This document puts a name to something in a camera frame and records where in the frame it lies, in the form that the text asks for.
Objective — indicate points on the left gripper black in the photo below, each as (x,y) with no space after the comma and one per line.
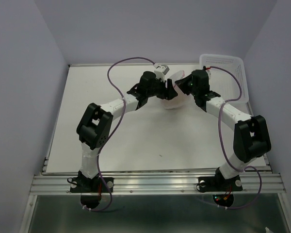
(167,93)

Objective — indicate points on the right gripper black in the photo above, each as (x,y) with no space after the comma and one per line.
(181,82)

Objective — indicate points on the white mesh laundry bag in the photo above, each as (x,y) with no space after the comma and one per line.
(181,99)

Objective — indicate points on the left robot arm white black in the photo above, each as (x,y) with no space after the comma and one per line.
(95,127)

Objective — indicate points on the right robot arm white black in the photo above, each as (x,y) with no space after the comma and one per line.
(251,137)

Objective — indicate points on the white plastic basket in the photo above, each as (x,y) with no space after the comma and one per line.
(229,85)

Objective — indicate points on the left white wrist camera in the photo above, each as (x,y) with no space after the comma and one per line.
(160,71)

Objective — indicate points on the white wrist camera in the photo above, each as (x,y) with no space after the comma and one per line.
(207,70)
(160,71)

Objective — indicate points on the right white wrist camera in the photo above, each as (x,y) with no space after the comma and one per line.
(207,70)

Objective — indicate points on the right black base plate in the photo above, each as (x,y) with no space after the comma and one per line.
(212,184)

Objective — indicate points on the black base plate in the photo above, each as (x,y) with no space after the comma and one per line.
(92,184)
(212,184)

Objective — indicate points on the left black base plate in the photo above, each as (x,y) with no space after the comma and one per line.
(92,184)

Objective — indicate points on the aluminium mounting rail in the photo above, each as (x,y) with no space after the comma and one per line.
(157,183)

